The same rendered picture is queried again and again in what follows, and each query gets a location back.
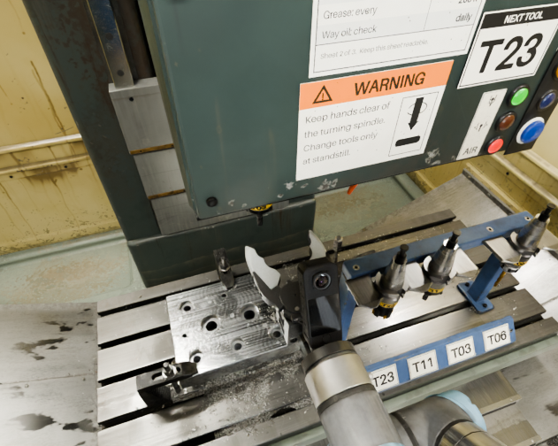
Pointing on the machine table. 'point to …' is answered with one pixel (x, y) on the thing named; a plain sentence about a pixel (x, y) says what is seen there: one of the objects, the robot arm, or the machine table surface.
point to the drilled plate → (266, 349)
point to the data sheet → (388, 32)
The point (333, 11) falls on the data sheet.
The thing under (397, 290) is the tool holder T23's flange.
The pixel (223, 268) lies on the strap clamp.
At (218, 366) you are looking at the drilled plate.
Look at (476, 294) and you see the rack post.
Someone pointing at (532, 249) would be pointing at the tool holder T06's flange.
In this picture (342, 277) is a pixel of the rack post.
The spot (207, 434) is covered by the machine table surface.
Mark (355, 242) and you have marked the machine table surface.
